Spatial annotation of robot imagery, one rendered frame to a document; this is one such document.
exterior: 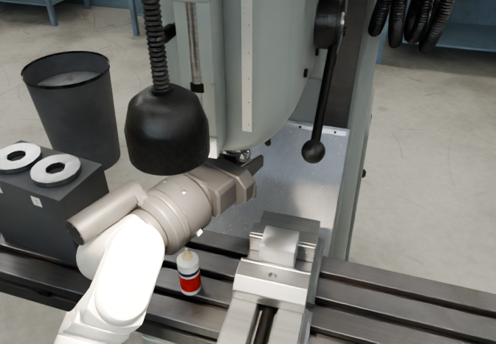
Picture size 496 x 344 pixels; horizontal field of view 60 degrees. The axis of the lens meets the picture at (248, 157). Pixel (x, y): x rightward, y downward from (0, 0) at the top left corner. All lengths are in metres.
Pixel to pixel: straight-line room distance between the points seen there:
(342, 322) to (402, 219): 1.69
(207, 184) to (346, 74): 0.48
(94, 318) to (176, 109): 0.25
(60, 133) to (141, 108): 2.31
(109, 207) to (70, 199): 0.32
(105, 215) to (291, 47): 0.29
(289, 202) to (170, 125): 0.74
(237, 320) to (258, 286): 0.06
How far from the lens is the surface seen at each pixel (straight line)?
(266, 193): 1.06
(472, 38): 4.50
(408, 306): 0.90
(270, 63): 0.48
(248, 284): 0.75
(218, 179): 0.60
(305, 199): 1.05
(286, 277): 0.75
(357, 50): 0.94
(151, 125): 0.34
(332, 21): 0.56
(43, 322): 2.14
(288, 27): 0.48
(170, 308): 0.85
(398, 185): 2.71
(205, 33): 0.44
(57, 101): 2.52
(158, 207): 0.54
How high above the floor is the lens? 1.64
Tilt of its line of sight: 36 degrees down
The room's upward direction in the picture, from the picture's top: straight up
